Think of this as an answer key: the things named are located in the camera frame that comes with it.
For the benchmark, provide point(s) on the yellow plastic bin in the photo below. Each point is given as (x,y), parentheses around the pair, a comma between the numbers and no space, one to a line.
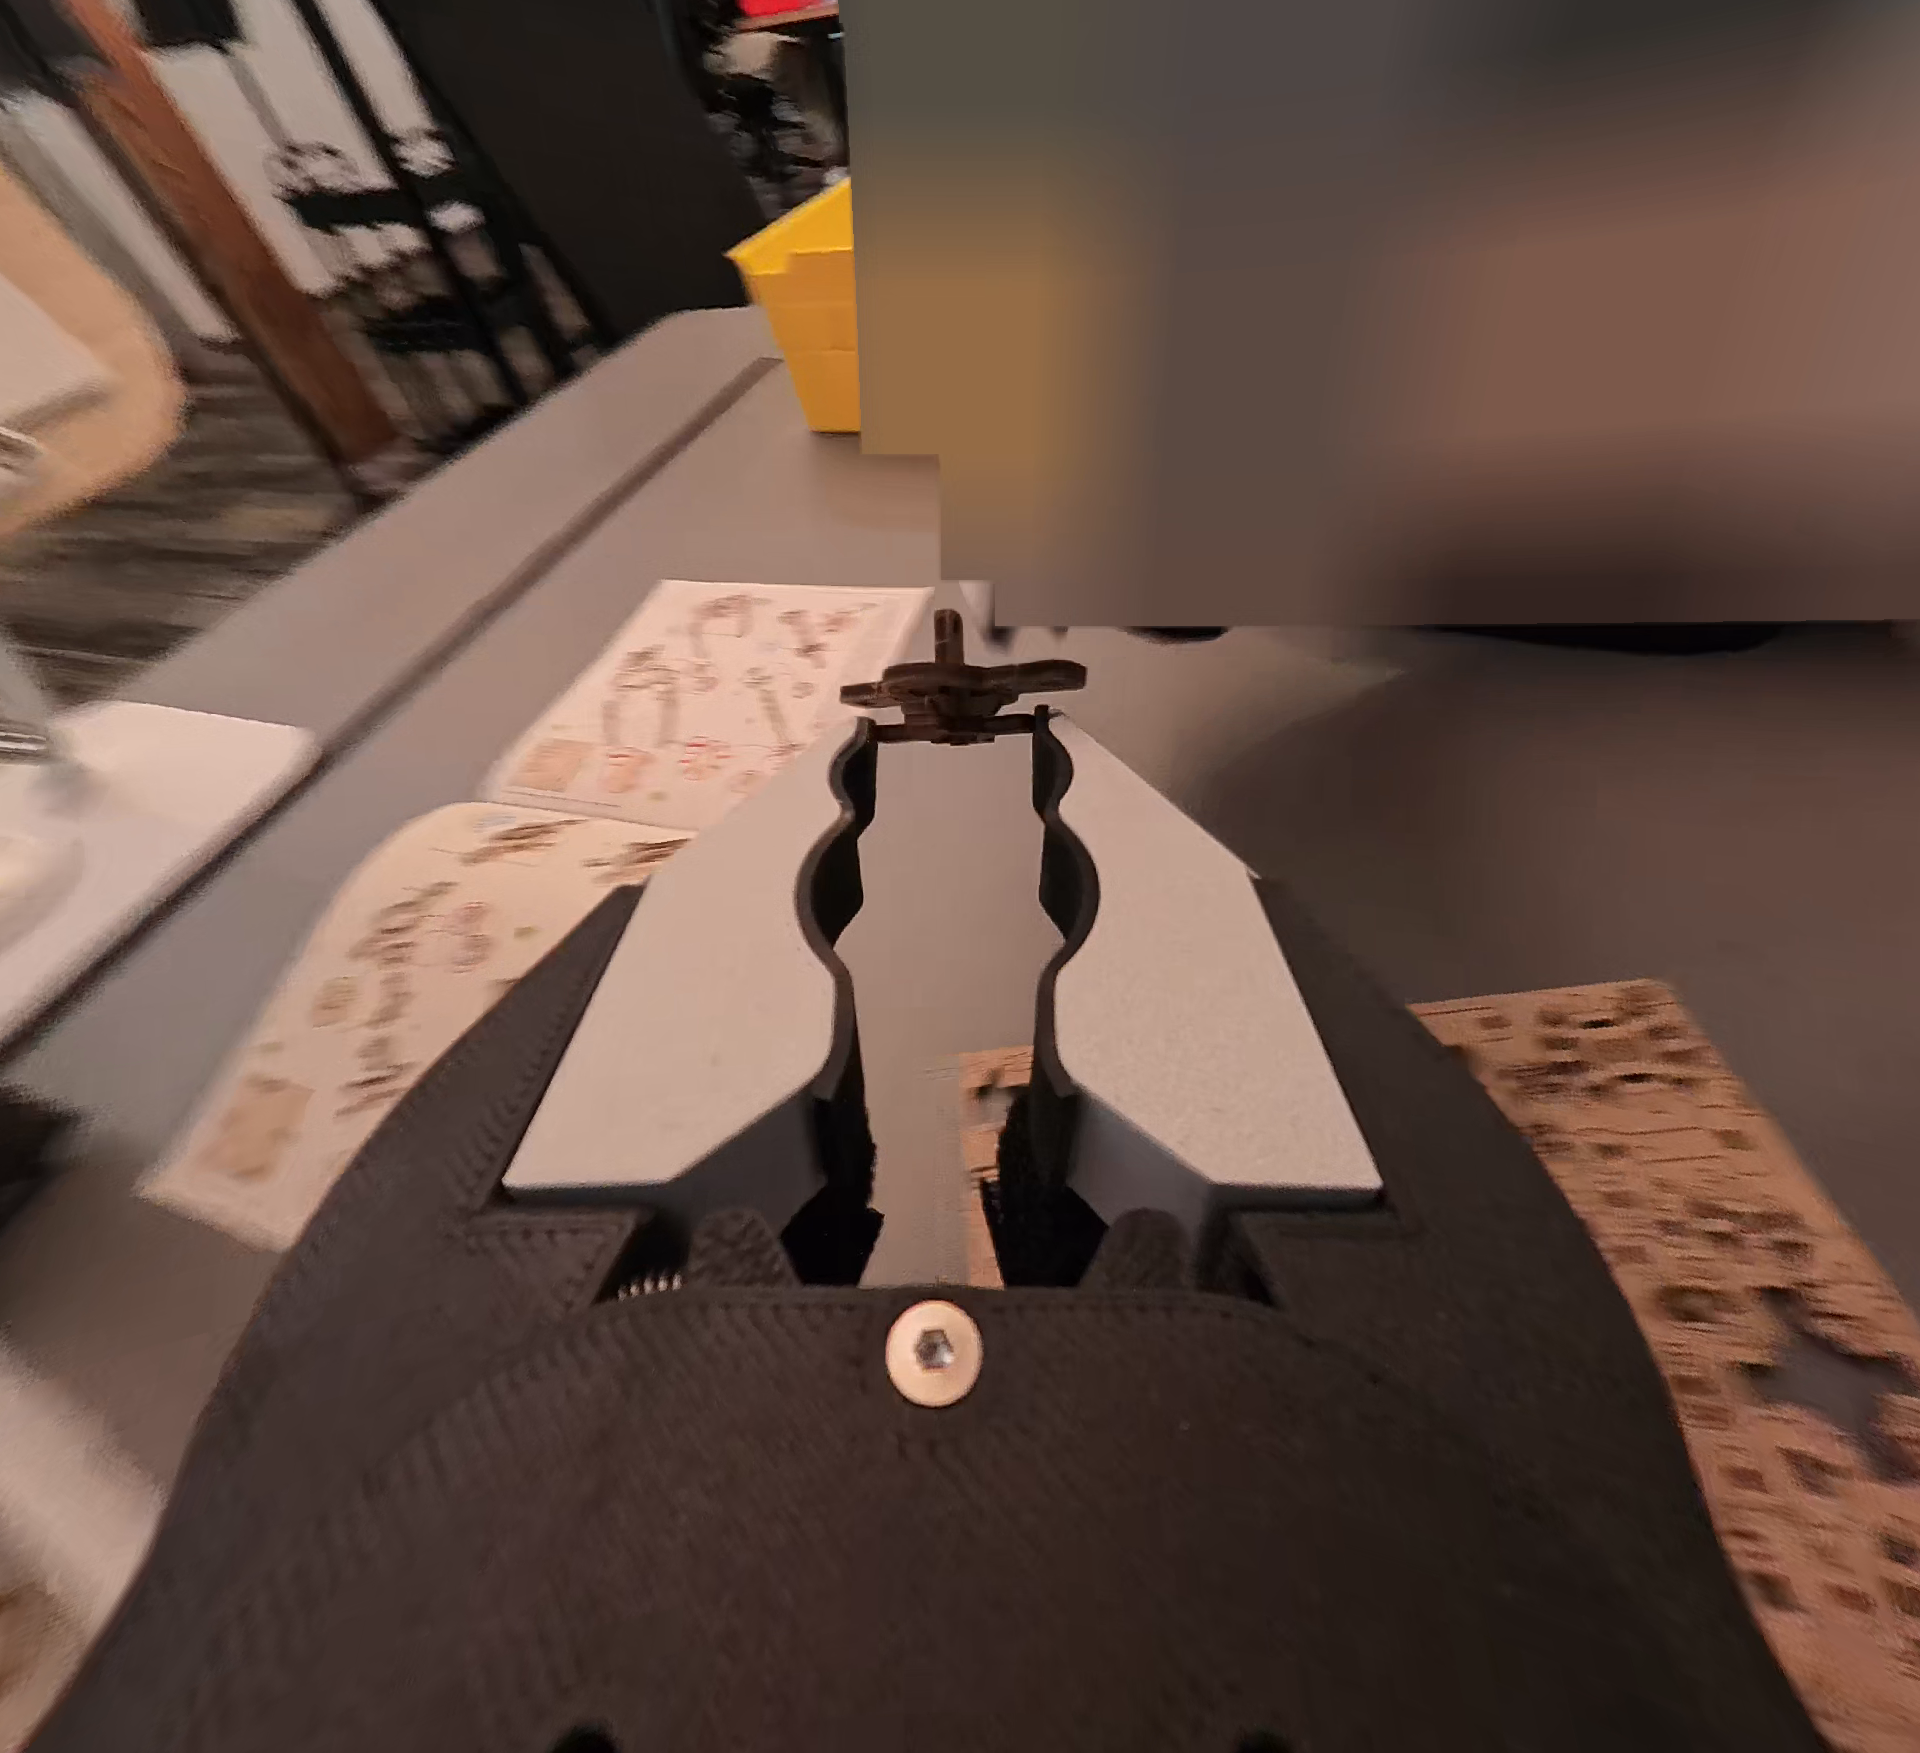
(818,299)

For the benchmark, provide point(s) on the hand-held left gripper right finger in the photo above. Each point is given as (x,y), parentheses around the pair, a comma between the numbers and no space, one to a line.
(1200,1018)

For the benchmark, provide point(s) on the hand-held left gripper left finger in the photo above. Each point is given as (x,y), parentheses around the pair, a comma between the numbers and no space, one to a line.
(690,1002)

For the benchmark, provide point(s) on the illustrated instruction booklet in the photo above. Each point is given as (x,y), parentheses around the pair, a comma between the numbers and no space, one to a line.
(704,688)

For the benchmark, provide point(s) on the black utility cart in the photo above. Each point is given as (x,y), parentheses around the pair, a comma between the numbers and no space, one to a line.
(450,216)

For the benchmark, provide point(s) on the black divider panel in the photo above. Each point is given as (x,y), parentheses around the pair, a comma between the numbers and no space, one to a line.
(570,134)

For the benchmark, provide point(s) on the white stand base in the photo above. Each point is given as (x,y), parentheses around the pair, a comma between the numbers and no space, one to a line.
(150,793)

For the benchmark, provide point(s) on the laser-cut wooden parts sheet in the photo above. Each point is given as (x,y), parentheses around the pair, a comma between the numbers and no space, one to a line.
(1725,1182)

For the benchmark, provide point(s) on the thick wooden post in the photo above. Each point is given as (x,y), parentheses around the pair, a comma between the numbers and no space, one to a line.
(225,239)

